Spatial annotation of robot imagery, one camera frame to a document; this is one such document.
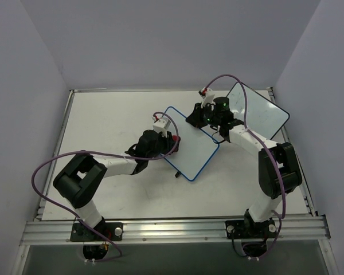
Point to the black-framed whiteboard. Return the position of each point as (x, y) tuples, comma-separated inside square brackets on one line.
[(264, 117)]

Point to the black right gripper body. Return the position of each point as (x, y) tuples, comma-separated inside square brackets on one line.
[(197, 117)]

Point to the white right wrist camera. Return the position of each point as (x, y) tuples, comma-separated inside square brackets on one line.
[(208, 95)]

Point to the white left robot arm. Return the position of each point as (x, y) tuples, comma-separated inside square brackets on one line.
[(79, 180)]

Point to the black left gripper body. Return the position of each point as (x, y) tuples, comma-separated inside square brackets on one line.
[(166, 142)]

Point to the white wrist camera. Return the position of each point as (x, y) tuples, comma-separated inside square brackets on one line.
[(208, 95), (161, 125)]

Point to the red heart-shaped eraser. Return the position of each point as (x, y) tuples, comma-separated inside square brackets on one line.
[(176, 140)]

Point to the blue-framed whiteboard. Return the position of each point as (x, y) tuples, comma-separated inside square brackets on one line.
[(196, 147)]

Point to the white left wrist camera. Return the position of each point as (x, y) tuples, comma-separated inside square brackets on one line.
[(161, 125)]

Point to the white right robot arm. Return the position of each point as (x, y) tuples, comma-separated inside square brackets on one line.
[(278, 168)]

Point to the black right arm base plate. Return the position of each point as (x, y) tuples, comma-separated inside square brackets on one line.
[(242, 229)]

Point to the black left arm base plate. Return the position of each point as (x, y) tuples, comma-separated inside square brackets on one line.
[(111, 230)]

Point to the aluminium front rail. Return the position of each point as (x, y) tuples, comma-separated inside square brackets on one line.
[(293, 228)]

